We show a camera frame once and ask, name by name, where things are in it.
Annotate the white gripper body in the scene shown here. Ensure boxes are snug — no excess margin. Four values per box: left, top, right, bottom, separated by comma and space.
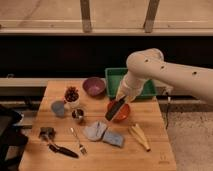
116, 80, 139, 102

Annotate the black eraser block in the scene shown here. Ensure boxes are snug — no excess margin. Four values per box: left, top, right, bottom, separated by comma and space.
105, 98, 126, 121

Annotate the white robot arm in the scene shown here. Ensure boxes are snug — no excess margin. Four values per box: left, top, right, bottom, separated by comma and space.
116, 48, 213, 104

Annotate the white cup with pinecone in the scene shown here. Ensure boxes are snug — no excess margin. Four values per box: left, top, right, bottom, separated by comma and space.
64, 86, 79, 108

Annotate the small metal cup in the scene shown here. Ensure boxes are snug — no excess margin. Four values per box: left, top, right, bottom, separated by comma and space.
72, 109, 84, 123

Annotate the blue plastic cup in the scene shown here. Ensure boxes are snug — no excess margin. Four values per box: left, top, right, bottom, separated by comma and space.
51, 101, 65, 117

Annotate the green plastic bin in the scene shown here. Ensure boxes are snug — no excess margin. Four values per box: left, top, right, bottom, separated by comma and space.
105, 68, 157, 99

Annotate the red bowl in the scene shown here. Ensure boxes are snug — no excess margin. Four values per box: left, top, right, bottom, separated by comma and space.
111, 102, 130, 122

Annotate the purple bowl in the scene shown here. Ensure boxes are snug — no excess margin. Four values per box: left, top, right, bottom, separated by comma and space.
82, 77, 106, 96

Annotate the blue sponge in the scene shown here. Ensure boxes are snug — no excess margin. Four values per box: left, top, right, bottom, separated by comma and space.
102, 131, 124, 147

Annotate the grey crumpled cloth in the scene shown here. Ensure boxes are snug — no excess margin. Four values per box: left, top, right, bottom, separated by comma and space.
83, 121, 107, 141

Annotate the silver fork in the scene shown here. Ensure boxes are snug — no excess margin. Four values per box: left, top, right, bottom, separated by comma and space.
70, 127, 87, 155

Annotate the grey metal clip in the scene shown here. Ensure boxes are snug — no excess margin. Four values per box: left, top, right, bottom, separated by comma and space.
39, 127, 55, 140

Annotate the black chair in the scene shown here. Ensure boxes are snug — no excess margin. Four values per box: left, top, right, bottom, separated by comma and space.
0, 105, 28, 171

